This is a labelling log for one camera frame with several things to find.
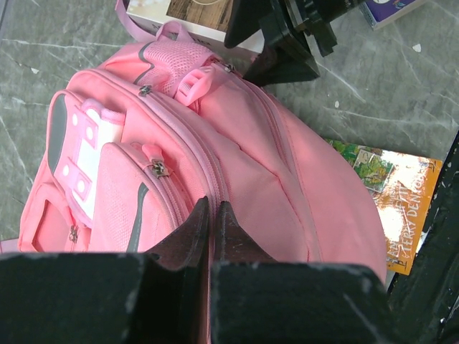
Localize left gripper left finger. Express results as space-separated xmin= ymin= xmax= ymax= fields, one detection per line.
xmin=1 ymin=198 xmax=209 ymax=343

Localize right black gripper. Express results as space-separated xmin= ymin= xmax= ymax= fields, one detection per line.
xmin=224 ymin=0 xmax=362 ymax=87

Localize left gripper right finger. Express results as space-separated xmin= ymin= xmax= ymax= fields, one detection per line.
xmin=210 ymin=201 xmax=402 ymax=343

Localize pink student backpack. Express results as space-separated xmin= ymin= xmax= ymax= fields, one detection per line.
xmin=0 ymin=19 xmax=388 ymax=287

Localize white coffee cover book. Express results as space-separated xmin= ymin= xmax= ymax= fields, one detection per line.
xmin=126 ymin=0 xmax=264 ymax=59

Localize purple book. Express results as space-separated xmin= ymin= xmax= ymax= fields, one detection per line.
xmin=359 ymin=0 xmax=427 ymax=31

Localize orange treehouse book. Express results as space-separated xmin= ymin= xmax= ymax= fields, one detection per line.
xmin=327 ymin=139 xmax=443 ymax=275

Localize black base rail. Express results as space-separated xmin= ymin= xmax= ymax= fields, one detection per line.
xmin=389 ymin=140 xmax=458 ymax=343

